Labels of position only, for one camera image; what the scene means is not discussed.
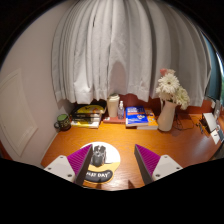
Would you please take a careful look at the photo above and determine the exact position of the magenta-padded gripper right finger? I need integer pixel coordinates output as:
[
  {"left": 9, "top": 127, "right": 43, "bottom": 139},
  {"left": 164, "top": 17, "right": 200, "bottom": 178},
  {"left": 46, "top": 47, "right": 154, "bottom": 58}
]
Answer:
[{"left": 133, "top": 143, "right": 184, "bottom": 185}]

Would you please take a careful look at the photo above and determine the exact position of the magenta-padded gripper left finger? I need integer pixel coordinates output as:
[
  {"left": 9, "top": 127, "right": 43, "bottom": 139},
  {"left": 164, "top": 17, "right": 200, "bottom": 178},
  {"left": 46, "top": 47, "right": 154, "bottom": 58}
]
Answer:
[{"left": 43, "top": 143, "right": 94, "bottom": 187}]

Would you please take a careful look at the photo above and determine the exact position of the grey black computer mouse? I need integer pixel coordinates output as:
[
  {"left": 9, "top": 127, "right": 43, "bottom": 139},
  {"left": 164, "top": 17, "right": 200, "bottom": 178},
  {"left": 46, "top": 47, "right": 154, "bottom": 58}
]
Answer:
[{"left": 90, "top": 145, "right": 107, "bottom": 168}]

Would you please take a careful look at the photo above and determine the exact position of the white yellow round mouse pad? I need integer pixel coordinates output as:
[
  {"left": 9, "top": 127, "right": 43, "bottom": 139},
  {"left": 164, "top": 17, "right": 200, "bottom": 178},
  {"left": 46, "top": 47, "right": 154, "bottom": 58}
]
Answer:
[{"left": 79, "top": 141, "right": 122, "bottom": 185}]

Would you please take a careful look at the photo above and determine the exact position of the green black mug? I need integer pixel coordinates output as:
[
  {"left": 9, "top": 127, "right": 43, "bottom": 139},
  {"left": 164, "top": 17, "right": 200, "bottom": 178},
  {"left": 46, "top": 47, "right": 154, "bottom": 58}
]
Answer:
[{"left": 53, "top": 113, "right": 72, "bottom": 132}]

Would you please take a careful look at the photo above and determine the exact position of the white spine book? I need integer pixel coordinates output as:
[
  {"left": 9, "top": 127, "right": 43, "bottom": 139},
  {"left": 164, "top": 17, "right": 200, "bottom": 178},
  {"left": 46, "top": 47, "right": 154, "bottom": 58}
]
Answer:
[{"left": 70, "top": 119, "right": 101, "bottom": 129}]

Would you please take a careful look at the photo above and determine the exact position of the white ceramic jug vase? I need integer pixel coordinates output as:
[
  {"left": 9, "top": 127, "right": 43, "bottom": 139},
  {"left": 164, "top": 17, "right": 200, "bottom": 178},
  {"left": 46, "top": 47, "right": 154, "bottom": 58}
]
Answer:
[{"left": 156, "top": 98, "right": 178, "bottom": 133}]

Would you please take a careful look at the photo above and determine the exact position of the blue cover book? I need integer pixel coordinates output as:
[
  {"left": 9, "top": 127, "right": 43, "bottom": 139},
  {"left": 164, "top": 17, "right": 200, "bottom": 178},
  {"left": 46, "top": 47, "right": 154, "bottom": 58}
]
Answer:
[{"left": 125, "top": 105, "right": 150, "bottom": 128}]

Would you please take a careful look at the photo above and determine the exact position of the white paper sheet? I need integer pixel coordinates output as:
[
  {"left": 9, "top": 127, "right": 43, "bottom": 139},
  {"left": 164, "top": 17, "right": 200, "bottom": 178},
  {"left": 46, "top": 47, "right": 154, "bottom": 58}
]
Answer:
[{"left": 210, "top": 129, "right": 223, "bottom": 145}]

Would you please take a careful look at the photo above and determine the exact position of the yellow black cover book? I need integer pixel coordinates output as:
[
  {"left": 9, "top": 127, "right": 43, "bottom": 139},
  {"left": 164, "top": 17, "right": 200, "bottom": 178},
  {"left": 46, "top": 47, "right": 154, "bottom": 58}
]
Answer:
[{"left": 71, "top": 104, "right": 108, "bottom": 116}]

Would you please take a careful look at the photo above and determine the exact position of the red-brown flat book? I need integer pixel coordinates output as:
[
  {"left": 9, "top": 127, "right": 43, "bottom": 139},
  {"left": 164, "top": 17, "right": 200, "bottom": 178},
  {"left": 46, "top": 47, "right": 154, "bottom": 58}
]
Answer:
[{"left": 102, "top": 113, "right": 127, "bottom": 125}]

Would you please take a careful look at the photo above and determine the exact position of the clear spray bottle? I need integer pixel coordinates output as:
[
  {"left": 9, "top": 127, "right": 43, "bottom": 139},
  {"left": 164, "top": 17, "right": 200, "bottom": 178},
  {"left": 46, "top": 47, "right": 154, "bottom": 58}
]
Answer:
[{"left": 117, "top": 100, "right": 126, "bottom": 120}]

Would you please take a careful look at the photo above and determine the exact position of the white tissue pack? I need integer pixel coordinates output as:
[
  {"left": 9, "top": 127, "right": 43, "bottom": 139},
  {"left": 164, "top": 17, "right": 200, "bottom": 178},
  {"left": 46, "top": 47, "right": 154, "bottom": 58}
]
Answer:
[{"left": 106, "top": 93, "right": 121, "bottom": 118}]

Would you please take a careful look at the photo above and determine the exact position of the white flower bouquet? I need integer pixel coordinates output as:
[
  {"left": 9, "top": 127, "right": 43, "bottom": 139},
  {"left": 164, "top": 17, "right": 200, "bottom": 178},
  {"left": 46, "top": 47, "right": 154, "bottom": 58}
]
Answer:
[{"left": 155, "top": 68, "right": 191, "bottom": 111}]

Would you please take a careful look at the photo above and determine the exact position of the dark grey curtain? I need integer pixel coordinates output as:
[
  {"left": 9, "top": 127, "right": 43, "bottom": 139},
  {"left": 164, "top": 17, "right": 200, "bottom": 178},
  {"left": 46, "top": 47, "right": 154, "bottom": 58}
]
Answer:
[{"left": 203, "top": 33, "right": 223, "bottom": 101}]

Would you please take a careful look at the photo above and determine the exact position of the white curtain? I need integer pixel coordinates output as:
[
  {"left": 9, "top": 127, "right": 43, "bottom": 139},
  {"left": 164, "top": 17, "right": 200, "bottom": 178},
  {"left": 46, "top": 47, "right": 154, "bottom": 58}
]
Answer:
[{"left": 50, "top": 0, "right": 213, "bottom": 108}]

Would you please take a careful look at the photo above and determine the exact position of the black cable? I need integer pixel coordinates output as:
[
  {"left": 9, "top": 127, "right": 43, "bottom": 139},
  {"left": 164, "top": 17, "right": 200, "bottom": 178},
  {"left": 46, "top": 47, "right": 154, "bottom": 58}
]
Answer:
[{"left": 173, "top": 111, "right": 195, "bottom": 131}]

